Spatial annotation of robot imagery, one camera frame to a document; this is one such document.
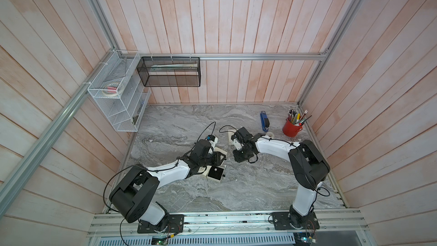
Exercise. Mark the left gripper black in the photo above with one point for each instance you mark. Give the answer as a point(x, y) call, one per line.
point(217, 160)

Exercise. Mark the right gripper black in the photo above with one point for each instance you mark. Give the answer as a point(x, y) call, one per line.
point(237, 158)

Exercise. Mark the cream drawer jewelry box front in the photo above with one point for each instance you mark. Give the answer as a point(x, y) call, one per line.
point(212, 175)

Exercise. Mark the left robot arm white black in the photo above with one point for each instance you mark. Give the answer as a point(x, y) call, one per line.
point(132, 196)

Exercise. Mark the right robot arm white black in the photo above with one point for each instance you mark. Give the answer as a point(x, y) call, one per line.
point(309, 166)

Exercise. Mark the blue stapler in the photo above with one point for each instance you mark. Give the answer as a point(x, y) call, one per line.
point(265, 123)

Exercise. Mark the red pen cup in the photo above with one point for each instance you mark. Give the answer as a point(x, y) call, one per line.
point(291, 130)

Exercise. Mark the pens bundle in cup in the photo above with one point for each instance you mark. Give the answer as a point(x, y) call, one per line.
point(295, 118)

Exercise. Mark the black mesh basket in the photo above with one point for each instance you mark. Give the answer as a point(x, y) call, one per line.
point(169, 71)

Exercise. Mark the tape roll in rack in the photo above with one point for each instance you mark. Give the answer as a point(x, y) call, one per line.
point(112, 89)

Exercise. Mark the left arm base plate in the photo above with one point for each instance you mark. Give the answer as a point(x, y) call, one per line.
point(164, 223)

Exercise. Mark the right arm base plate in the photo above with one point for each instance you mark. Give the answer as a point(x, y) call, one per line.
point(294, 221)

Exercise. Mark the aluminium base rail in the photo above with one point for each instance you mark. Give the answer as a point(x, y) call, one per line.
point(231, 222)

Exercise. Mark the white wire shelf rack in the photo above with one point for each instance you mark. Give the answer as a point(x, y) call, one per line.
point(123, 112)

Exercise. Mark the aluminium frame horizontal bar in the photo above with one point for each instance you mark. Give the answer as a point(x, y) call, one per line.
point(312, 56)

